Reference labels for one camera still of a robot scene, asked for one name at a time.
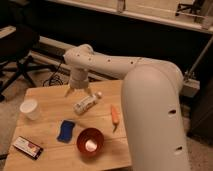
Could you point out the white paper cup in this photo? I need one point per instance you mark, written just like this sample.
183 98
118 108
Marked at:
30 108

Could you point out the orange carrot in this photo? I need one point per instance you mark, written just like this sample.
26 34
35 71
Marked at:
114 117

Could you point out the white plastic bottle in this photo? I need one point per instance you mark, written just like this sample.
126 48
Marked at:
86 103

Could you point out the red ceramic bowl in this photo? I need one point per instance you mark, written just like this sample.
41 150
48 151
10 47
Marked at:
90 142

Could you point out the black and white box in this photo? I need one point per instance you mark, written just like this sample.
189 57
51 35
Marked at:
28 147

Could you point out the wooden table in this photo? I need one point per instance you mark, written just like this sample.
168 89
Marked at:
60 156

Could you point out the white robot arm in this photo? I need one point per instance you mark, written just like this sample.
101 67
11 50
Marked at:
150 105

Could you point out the black office chair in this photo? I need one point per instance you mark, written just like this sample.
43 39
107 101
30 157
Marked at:
13 48

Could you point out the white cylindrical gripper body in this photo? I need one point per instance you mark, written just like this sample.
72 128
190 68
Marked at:
79 78

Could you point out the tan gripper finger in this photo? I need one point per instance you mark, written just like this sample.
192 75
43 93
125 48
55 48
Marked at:
88 91
68 91

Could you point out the blue sponge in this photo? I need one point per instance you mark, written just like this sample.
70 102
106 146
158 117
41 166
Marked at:
66 131

